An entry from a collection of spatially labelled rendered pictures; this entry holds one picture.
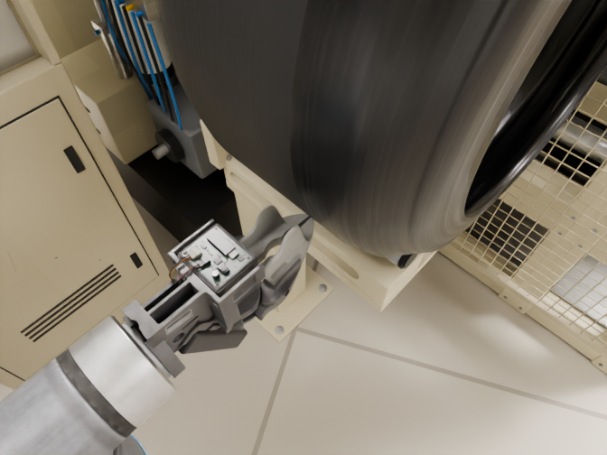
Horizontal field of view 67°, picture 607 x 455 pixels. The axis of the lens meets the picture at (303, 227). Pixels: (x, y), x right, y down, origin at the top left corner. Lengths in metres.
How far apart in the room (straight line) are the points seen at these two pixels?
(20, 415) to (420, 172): 0.34
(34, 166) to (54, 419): 0.76
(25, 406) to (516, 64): 0.41
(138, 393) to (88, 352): 0.05
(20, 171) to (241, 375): 0.85
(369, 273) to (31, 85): 0.71
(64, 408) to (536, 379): 1.45
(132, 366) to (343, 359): 1.17
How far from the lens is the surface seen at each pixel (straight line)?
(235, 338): 0.52
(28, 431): 0.41
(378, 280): 0.66
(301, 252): 0.48
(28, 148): 1.07
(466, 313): 1.66
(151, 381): 0.41
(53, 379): 0.42
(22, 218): 1.16
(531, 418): 1.62
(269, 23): 0.32
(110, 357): 0.40
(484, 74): 0.29
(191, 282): 0.40
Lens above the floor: 1.44
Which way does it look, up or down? 56 degrees down
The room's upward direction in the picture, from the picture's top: straight up
